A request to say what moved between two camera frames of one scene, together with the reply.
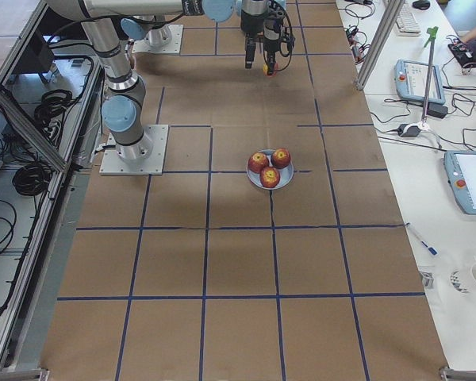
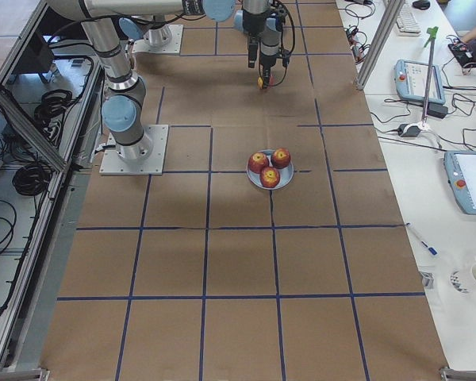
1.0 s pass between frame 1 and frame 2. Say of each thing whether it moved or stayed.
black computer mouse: stayed
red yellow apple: moved
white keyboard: stayed
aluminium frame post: stayed
